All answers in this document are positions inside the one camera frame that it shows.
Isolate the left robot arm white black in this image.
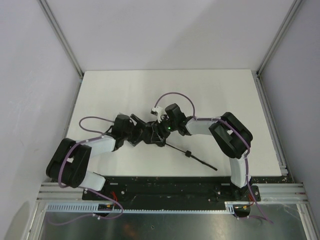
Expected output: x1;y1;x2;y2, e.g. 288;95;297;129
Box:
45;114;150;191

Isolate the grey cable duct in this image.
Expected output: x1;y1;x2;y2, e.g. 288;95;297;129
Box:
44;201;251;216

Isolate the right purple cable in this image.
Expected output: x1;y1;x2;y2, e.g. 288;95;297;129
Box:
154;91;275;224

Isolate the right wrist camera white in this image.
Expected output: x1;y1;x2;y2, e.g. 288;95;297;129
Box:
150;106;166;123

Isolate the right aluminium corner post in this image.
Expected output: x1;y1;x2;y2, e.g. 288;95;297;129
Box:
256;0;305;76

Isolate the aluminium frame crossbar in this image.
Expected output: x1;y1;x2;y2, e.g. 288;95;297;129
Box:
36;182;308;204

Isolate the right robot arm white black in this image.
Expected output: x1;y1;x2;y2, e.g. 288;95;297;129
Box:
151;103;253;189

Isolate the left aluminium corner post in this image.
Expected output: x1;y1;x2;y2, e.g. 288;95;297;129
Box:
36;0;85;76

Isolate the aluminium corner post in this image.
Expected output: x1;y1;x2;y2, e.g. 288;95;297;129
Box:
36;0;85;76
256;0;305;76

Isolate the black folding umbrella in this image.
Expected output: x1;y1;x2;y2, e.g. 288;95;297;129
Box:
142;120;218;171

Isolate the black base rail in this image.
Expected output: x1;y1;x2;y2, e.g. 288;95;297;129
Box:
51;174;288;212

